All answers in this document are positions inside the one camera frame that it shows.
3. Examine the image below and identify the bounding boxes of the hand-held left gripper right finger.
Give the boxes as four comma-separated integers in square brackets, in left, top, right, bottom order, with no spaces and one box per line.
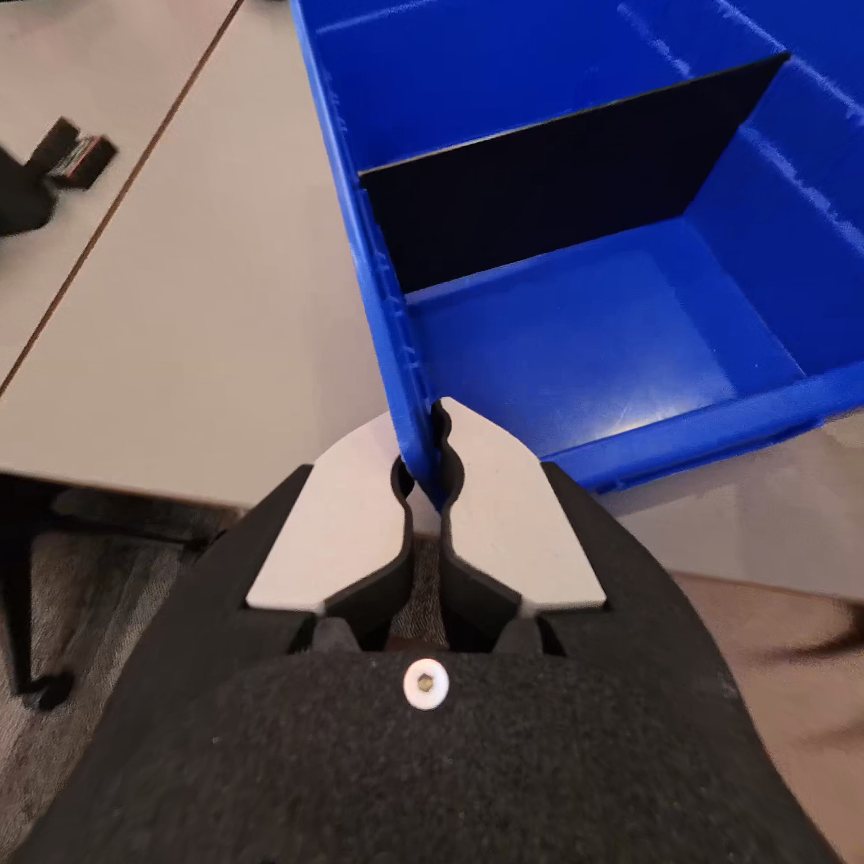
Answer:
[431,396,608,652]

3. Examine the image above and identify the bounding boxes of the black charger case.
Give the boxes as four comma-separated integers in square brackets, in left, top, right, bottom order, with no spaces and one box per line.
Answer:
[0,145,58,234]

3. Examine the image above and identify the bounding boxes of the small dark box red trim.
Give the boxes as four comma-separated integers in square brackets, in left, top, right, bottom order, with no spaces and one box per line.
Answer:
[27,118,119,190]

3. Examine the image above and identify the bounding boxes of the blue plastic bin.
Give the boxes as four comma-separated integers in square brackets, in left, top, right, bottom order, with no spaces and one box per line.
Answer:
[289,0,864,510]

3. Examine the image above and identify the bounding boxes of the person's beige trousers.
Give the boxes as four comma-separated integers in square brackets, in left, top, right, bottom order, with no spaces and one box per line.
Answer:
[668,570,864,864]

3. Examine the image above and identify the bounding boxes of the black divider of blue bin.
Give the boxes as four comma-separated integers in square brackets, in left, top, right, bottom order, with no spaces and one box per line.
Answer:
[360,53,791,294]

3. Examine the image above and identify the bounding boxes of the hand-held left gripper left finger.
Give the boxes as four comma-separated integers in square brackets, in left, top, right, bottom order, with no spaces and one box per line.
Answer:
[245,413,415,652]

